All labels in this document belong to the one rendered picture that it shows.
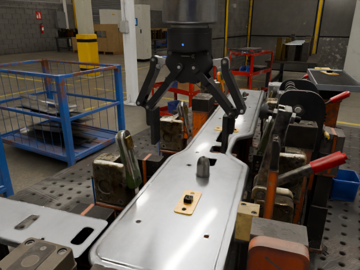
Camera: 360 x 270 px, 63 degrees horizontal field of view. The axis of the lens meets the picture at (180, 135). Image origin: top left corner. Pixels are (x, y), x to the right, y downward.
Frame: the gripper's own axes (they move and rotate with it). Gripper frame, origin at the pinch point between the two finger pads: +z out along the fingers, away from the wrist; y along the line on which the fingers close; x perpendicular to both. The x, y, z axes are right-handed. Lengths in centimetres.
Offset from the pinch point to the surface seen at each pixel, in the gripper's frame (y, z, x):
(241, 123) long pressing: -4, 14, -55
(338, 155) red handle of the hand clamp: -25.3, -0.9, 0.7
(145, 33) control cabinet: 466, 8, -1004
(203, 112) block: 15, 17, -76
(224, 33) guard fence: 112, -2, -656
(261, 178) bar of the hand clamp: -13.8, 4.7, 1.8
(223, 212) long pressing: -7.4, 13.6, 1.3
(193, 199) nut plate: -0.8, 13.1, -0.6
